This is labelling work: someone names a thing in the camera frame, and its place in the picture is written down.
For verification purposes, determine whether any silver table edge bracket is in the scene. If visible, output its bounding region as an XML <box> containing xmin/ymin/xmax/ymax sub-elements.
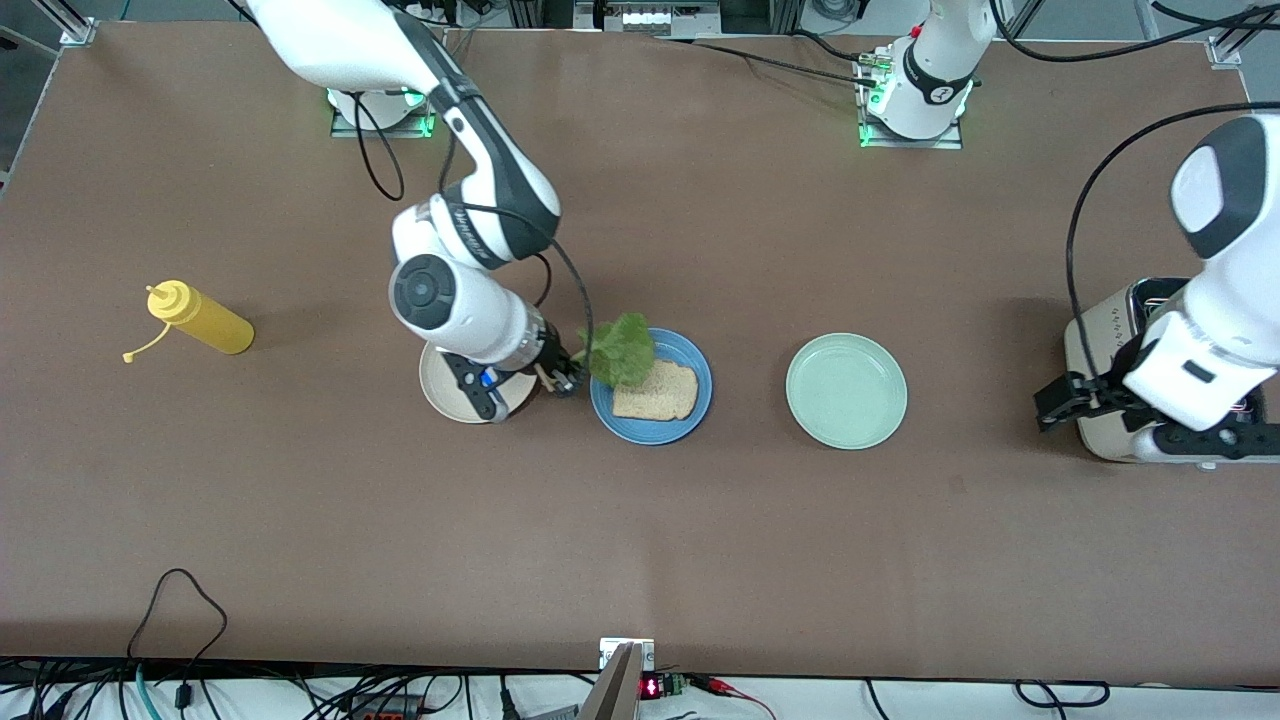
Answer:
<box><xmin>598</xmin><ymin>637</ymin><xmax>656</xmax><ymax>673</ymax></box>

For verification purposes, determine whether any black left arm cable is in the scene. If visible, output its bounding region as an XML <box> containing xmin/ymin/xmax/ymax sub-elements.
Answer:
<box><xmin>990</xmin><ymin>0</ymin><xmax>1280</xmax><ymax>386</ymax></box>

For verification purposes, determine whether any black cable across table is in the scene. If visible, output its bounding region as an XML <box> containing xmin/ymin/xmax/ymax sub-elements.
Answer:
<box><xmin>650</xmin><ymin>30</ymin><xmax>886</xmax><ymax>91</ymax></box>

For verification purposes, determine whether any blue plate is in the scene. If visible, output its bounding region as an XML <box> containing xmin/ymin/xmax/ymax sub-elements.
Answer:
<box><xmin>590</xmin><ymin>328</ymin><xmax>713</xmax><ymax>446</ymax></box>

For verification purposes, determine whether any thin black looped cable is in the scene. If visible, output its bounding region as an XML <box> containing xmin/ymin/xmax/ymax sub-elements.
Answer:
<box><xmin>125</xmin><ymin>568</ymin><xmax>229</xmax><ymax>666</ymax></box>

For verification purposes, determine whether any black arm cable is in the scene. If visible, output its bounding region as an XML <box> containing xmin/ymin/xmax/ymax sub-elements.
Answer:
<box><xmin>355</xmin><ymin>90</ymin><xmax>593</xmax><ymax>349</ymax></box>
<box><xmin>990</xmin><ymin>0</ymin><xmax>1280</xmax><ymax>386</ymax></box>

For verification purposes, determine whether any green lettuce leaf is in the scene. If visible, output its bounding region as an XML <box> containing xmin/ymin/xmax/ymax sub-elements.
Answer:
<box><xmin>578</xmin><ymin>313</ymin><xmax>658</xmax><ymax>389</ymax></box>

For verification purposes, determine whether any brown bread slice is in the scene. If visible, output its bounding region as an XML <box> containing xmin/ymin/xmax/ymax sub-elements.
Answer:
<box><xmin>612</xmin><ymin>360</ymin><xmax>699</xmax><ymax>421</ymax></box>

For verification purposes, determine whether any black coiled cable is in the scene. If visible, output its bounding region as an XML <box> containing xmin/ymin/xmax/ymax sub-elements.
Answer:
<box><xmin>1015</xmin><ymin>680</ymin><xmax>1111</xmax><ymax>709</ymax></box>

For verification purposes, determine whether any grey camera pole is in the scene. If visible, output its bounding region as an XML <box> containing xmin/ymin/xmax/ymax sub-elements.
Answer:
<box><xmin>575</xmin><ymin>642</ymin><xmax>646</xmax><ymax>720</ymax></box>

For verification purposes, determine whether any aluminium frame rig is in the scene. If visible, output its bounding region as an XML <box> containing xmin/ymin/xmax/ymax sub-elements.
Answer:
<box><xmin>505</xmin><ymin>0</ymin><xmax>806</xmax><ymax>36</ymax></box>

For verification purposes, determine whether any yellow squeeze bottle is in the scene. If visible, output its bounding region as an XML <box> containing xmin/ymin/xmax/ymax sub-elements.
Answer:
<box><xmin>122</xmin><ymin>280</ymin><xmax>255</xmax><ymax>364</ymax></box>

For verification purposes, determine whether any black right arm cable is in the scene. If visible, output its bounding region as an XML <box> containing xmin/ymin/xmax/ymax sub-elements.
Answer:
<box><xmin>355</xmin><ymin>90</ymin><xmax>593</xmax><ymax>349</ymax></box>

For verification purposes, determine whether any cream and chrome toaster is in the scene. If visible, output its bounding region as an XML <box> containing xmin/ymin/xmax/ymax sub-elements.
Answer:
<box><xmin>1063</xmin><ymin>277</ymin><xmax>1280</xmax><ymax>466</ymax></box>

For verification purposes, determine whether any beige plate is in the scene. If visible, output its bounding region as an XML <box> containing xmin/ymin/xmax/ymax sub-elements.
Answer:
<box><xmin>419</xmin><ymin>340</ymin><xmax>541</xmax><ymax>425</ymax></box>

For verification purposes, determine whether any red clip lead wire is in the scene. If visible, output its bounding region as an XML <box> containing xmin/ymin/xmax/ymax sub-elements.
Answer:
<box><xmin>690</xmin><ymin>675</ymin><xmax>776</xmax><ymax>720</ymax></box>

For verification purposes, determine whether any light green plate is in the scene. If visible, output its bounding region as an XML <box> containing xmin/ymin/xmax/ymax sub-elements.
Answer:
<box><xmin>785</xmin><ymin>333</ymin><xmax>909</xmax><ymax>451</ymax></box>

